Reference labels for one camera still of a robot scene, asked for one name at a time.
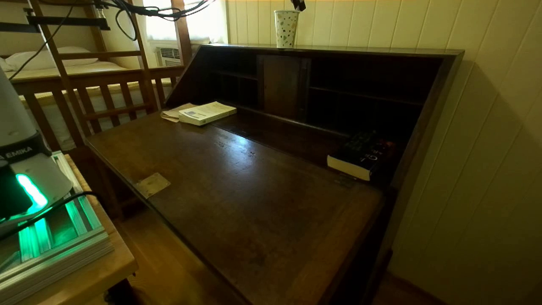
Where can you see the white patterned paper coffee cup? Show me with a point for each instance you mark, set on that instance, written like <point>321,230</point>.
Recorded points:
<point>286,27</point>

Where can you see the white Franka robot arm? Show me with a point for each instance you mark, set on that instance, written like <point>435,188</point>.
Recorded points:
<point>10,118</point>

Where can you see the bright window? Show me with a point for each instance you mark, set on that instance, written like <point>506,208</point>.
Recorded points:
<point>203,27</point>

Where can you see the white window air conditioner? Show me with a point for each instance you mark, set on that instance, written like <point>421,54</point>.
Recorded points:
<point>167,56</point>

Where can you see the white paperback book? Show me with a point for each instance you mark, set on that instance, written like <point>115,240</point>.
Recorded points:
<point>205,112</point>

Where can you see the black cover paperback book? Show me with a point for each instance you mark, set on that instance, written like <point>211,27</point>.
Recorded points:
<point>360,157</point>

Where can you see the brown paper envelope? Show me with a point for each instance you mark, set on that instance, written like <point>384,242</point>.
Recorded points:
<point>169,113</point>

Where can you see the dark wooden secretary desk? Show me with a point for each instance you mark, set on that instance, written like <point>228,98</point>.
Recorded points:
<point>254,196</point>

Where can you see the wooden slatted chair back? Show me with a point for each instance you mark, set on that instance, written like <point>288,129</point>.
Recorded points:
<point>106,78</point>

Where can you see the white bed mattress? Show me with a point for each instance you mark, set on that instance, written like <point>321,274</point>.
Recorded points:
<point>94,66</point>

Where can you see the black metal bar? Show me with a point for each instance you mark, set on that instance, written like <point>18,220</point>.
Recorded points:
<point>67,20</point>

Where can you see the tan patch on desk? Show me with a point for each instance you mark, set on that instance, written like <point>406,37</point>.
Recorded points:
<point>152,185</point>

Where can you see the wooden bunk ladder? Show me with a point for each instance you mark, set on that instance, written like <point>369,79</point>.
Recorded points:
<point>59,73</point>

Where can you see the white pillow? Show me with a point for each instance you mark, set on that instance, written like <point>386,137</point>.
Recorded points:
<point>33,59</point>

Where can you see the light wooden side table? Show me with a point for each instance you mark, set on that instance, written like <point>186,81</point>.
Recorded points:
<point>103,276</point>

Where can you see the aluminium profile base frame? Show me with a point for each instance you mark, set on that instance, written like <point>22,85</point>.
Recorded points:
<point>67,247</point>

